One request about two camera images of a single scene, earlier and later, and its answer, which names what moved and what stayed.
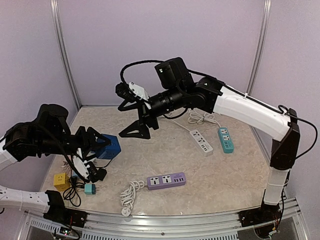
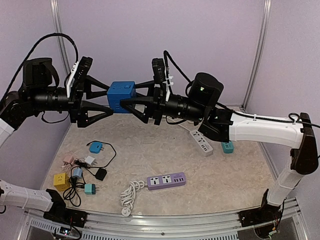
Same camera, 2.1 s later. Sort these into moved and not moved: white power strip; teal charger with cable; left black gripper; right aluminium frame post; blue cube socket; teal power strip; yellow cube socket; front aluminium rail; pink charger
Moved: pink charger; left black gripper; blue cube socket
Not moved: yellow cube socket; front aluminium rail; right aluminium frame post; white power strip; teal power strip; teal charger with cable
